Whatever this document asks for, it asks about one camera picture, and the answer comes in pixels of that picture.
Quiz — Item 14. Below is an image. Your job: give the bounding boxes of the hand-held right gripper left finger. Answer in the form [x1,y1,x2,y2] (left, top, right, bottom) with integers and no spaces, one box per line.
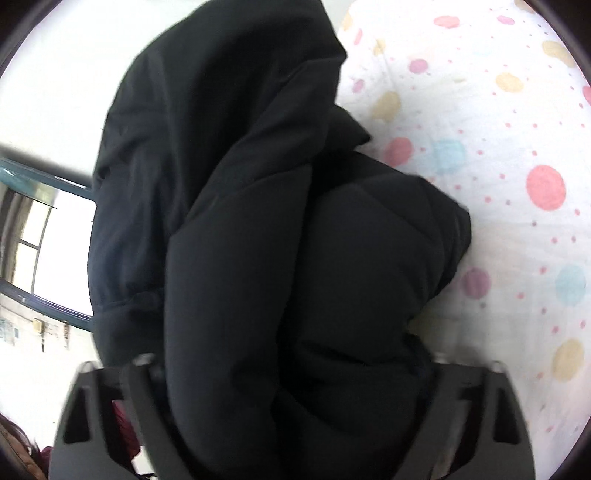
[48,353,197,480]

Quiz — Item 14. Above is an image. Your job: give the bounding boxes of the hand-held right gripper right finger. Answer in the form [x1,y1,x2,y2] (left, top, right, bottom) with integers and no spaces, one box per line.
[392,353,537,480]

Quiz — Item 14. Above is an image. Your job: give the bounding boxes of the black puffer jacket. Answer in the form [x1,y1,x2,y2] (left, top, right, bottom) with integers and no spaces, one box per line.
[88,0,472,480]

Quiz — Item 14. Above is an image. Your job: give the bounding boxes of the person's red clothing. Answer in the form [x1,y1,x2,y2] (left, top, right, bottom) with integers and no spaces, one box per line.
[39,401,141,480]

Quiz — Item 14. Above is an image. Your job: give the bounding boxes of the person's head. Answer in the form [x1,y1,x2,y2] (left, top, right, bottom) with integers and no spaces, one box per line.
[0,413,49,480]

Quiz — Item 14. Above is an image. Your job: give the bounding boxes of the polka dot bed sheet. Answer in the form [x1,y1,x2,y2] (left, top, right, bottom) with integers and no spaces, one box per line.
[335,0,591,480]

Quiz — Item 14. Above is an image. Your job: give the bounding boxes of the papers on wall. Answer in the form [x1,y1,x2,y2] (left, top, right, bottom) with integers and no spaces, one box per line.
[0,316,72,354]

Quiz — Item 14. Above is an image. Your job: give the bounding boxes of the teal window frame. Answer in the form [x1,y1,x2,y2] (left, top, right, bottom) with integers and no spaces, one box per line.
[0,156,99,325]

